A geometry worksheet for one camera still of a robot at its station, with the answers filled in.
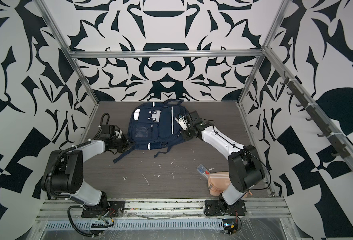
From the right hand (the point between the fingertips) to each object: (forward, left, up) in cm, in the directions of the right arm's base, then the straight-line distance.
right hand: (184, 130), depth 89 cm
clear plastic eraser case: (-19, -10, -12) cm, 25 cm away
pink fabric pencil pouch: (-27, -17, -11) cm, 33 cm away
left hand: (-2, +29, -6) cm, 29 cm away
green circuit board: (-45, -20, -14) cm, 51 cm away
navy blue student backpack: (+8, +19, -6) cm, 22 cm away
